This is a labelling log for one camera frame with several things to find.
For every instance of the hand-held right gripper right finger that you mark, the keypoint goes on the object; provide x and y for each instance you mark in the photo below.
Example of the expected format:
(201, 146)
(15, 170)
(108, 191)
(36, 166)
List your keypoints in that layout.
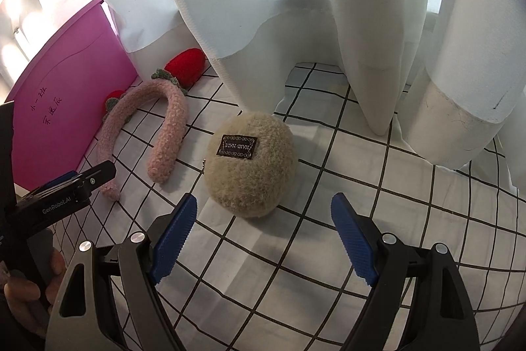
(355, 240)

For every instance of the white checked tablecloth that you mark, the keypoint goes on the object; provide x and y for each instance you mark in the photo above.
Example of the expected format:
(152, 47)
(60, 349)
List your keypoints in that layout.
(263, 252)

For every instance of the beige plush pouch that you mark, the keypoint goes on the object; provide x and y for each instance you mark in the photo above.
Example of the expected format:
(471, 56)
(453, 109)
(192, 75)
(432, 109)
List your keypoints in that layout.
(246, 186)

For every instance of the pink plastic basin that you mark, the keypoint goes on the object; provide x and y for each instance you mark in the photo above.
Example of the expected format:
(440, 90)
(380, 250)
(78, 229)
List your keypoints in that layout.
(61, 88)

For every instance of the pink knitted strawberry headband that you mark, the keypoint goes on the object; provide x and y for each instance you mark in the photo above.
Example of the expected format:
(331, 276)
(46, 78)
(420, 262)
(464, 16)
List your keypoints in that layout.
(168, 137)

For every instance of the person's left hand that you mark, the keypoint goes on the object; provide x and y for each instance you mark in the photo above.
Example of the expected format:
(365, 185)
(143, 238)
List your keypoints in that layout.
(24, 293)

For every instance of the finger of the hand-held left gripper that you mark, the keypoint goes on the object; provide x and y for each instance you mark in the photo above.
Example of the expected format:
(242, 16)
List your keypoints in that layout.
(98, 174)
(57, 181)

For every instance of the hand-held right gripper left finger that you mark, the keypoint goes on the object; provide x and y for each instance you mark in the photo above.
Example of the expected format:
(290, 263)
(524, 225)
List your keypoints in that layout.
(172, 240)

